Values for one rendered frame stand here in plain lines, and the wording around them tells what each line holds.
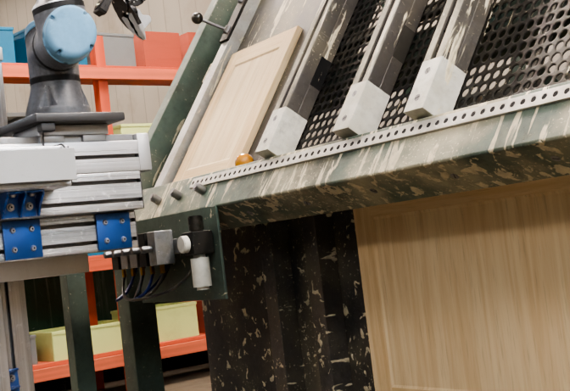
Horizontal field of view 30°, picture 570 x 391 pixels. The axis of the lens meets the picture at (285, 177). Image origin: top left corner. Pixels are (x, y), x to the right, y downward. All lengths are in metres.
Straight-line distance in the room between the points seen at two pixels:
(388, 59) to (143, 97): 5.70
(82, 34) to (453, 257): 0.95
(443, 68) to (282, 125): 0.58
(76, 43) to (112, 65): 3.68
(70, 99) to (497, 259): 1.02
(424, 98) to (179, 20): 5.58
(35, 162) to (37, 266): 0.35
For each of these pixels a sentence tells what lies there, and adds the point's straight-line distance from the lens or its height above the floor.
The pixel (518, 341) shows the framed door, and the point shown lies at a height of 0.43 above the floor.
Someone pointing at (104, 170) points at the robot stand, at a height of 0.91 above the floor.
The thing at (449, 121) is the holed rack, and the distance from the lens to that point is 2.04.
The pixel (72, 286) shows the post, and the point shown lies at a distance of 3.25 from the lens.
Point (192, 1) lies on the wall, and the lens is 7.49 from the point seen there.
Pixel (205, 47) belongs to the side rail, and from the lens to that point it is 3.59.
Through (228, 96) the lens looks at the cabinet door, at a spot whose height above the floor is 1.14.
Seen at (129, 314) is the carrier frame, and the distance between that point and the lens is 3.33.
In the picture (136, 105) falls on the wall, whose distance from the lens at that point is 8.10.
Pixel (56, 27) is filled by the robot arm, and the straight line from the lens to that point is 2.37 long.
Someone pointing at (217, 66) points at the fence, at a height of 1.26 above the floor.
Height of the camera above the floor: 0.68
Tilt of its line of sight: 4 degrees up
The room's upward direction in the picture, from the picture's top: 7 degrees counter-clockwise
